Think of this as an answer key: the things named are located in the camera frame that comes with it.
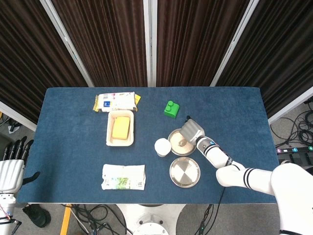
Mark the floral white paper cup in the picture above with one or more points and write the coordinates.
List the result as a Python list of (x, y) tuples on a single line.
[(162, 146)]

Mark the dark brown curtain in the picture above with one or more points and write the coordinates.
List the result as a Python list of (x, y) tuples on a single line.
[(195, 41), (276, 54), (105, 41), (29, 61)]

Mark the steel bowl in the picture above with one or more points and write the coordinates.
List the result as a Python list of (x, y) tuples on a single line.
[(174, 149)]

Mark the steel plate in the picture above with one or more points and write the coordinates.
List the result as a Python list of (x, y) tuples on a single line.
[(184, 172)]

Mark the black power strip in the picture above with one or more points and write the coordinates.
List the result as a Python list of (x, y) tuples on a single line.
[(293, 149)]

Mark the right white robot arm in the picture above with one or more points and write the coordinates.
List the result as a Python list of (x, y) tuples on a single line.
[(215, 154)]

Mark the white partition post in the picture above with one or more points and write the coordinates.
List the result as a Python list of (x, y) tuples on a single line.
[(234, 41), (67, 41), (150, 41)]

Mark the blue tablecloth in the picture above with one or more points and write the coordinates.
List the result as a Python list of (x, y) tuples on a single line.
[(73, 147)]

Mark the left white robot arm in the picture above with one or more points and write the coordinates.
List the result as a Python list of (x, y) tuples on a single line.
[(5, 210)]

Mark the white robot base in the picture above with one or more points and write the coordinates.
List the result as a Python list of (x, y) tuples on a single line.
[(151, 220)]

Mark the green toy block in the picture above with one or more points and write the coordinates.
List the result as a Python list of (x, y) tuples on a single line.
[(171, 111)]

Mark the white plastic packet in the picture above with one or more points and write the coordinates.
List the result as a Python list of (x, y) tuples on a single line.
[(123, 177)]

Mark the yellow snack packet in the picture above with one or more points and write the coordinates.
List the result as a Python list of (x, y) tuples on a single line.
[(95, 105)]

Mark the beige food tray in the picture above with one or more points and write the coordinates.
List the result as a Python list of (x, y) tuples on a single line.
[(109, 129)]

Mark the yellow sponge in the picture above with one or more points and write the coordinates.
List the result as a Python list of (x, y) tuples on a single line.
[(121, 128)]

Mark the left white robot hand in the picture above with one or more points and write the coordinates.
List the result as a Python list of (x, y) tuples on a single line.
[(11, 175)]

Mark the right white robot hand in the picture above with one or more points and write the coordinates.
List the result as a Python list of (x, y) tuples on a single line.
[(193, 131)]

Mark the black shoe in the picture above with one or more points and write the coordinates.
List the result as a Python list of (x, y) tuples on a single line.
[(36, 215)]

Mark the white wipes package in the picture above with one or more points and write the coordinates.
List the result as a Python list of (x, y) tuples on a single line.
[(117, 100)]

